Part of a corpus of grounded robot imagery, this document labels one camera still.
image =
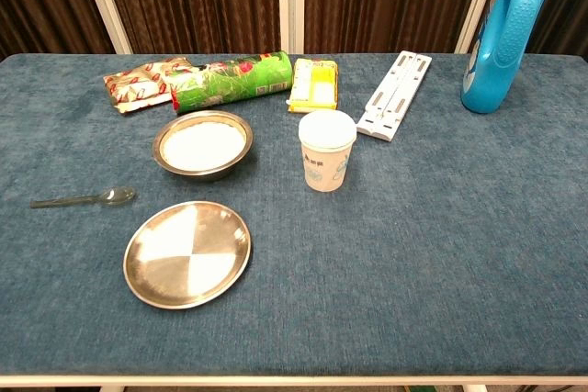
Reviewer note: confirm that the clear plastic spoon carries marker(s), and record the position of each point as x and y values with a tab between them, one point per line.
115	195

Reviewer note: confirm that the white lidded paper cup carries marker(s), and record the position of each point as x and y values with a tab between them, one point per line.
326	158

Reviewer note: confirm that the stainless steel bowl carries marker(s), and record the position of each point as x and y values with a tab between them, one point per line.
202	175

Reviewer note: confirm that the stainless steel plate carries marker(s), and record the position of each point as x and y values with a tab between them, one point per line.
184	254

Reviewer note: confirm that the yellow white box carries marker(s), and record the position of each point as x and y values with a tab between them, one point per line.
317	84

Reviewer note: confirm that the green chip can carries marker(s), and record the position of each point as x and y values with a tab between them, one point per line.
229	80

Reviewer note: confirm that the white folding stand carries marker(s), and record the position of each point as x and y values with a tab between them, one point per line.
395	93

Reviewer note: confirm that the blue tablecloth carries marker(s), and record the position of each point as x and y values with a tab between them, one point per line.
413	227

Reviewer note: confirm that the red white snack bag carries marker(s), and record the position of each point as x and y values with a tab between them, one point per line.
138	84

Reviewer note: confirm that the blue detergent bottle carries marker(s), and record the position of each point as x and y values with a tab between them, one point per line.
500	43

